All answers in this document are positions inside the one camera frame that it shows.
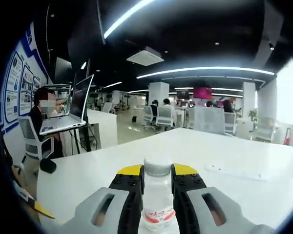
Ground small black object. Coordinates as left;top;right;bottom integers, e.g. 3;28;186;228
40;158;57;174

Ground group of white office chairs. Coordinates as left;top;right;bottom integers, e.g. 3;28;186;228
143;106;237;136

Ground red hanging screen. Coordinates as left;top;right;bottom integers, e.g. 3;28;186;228
193;87;212;99

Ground ceiling light strip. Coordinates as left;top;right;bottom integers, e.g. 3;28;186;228
104;0;154;39
136;67;275;80

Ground ceiling air conditioner unit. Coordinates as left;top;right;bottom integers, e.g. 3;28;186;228
126;50;165;66

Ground bright window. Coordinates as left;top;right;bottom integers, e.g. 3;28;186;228
275;58;293;126

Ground black monitor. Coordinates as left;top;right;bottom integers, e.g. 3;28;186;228
55;57;73;85

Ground white table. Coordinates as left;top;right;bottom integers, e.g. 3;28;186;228
36;127;293;234

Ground blue white wall posters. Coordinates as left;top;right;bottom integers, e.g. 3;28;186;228
0;21;49;132

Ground large silver laptop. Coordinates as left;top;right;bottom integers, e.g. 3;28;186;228
39;74;95;136

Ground clear plastic water bottle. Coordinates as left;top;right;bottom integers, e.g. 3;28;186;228
140;157;176;231

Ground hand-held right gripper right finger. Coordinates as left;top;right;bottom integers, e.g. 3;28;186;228
171;163;251;234

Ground white office chair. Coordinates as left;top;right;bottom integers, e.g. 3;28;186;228
18;116;55;160

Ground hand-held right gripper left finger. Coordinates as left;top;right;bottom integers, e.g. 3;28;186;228
74;164;146;234

